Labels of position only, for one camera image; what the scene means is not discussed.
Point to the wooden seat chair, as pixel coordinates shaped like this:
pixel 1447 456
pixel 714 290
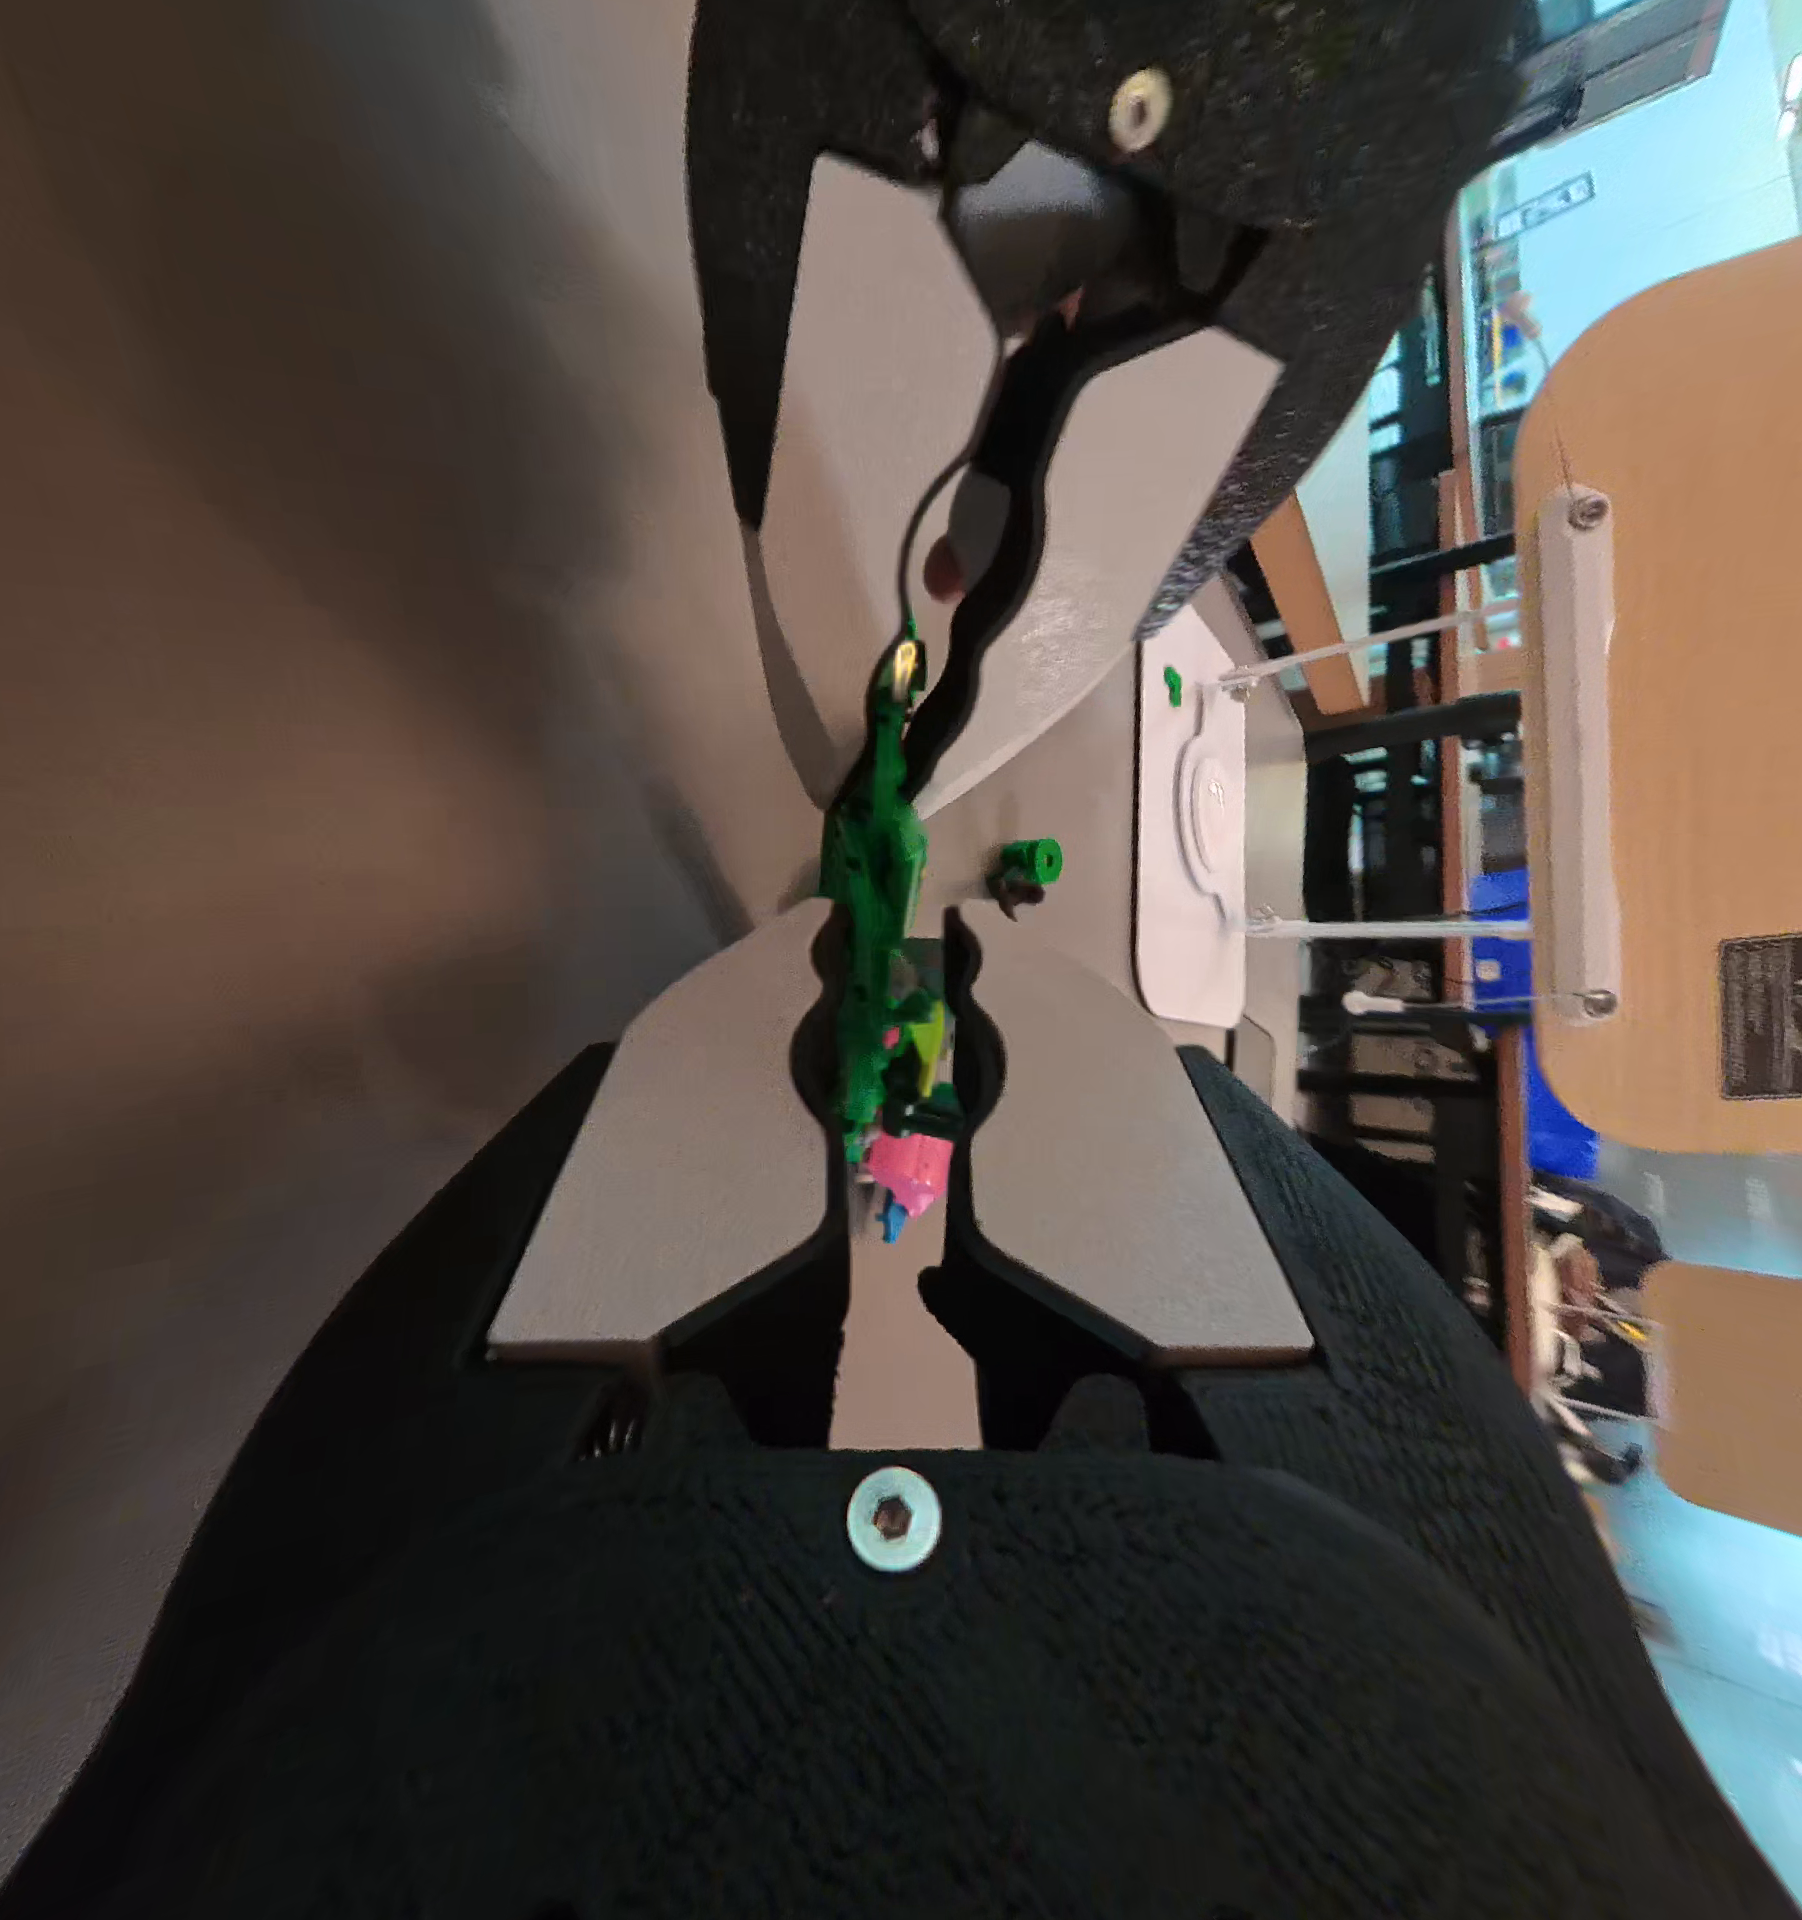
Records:
pixel 1711 676
pixel 1756 1396

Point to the white flat pad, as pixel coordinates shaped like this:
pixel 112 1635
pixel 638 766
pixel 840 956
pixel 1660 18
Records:
pixel 1193 841

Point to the black metal shelf frame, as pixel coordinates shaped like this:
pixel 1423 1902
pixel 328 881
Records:
pixel 1404 751

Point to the green lego stem piece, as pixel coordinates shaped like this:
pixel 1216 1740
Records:
pixel 875 856

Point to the person's left hand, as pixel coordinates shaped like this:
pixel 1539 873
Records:
pixel 977 518

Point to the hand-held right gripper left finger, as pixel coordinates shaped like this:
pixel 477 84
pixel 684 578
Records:
pixel 691 1170

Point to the green round lego piece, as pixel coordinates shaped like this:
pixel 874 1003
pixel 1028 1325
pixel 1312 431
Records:
pixel 1033 864

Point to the blue plastic bin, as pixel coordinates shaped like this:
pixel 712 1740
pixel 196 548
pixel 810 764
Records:
pixel 1562 1110

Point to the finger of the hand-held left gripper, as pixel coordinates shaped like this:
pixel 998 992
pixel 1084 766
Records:
pixel 1126 495
pixel 864 405

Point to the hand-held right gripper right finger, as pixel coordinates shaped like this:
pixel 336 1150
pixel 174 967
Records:
pixel 1126 1185

